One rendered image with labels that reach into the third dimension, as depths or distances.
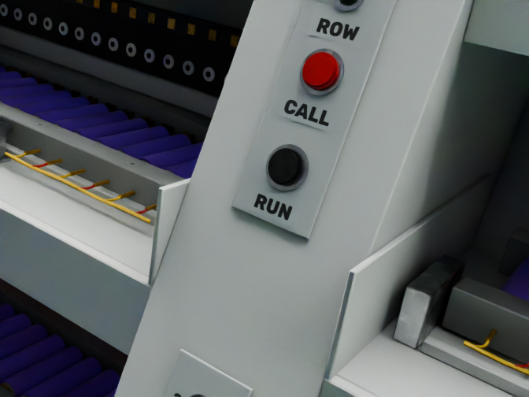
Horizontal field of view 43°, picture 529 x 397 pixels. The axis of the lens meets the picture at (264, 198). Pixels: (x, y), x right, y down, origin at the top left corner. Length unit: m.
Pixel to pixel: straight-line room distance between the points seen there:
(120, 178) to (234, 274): 0.13
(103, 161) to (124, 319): 0.11
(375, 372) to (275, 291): 0.05
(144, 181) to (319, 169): 0.14
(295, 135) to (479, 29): 0.09
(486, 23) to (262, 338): 0.16
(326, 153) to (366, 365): 0.09
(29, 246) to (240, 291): 0.14
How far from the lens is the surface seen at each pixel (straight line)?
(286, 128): 0.29
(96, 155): 0.41
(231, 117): 0.31
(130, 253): 0.35
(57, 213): 0.39
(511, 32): 0.29
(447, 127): 0.31
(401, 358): 0.31
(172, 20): 0.54
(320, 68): 0.29
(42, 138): 0.45
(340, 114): 0.28
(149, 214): 0.38
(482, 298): 0.33
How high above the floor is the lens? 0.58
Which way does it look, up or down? 4 degrees down
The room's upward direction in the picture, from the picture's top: 20 degrees clockwise
